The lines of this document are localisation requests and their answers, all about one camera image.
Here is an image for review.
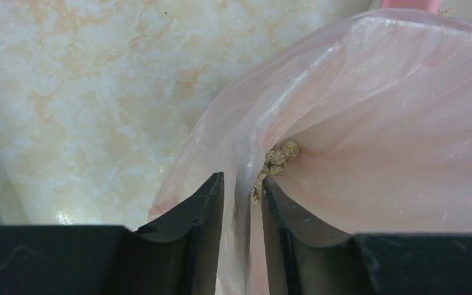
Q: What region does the clumped litter waste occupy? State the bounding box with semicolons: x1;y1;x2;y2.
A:
250;139;300;207

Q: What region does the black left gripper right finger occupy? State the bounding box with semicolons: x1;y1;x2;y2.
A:
261;177;472;294

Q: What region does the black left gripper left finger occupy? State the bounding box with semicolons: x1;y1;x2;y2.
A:
0;172;224;294

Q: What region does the pink plastic bin liner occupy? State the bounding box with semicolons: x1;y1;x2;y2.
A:
149;9;472;294

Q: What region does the pink white litter box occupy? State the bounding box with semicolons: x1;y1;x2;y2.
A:
372;0;472;37

